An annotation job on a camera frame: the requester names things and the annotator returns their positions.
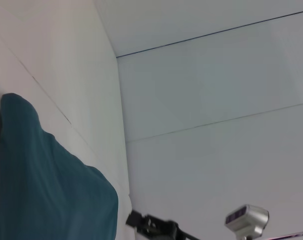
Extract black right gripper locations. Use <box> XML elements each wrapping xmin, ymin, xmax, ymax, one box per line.
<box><xmin>125</xmin><ymin>209</ymin><xmax>201</xmax><ymax>240</ymax></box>

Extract blue t-shirt with FREE print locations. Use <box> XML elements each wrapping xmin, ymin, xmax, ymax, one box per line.
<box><xmin>0</xmin><ymin>92</ymin><xmax>120</xmax><ymax>240</ymax></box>

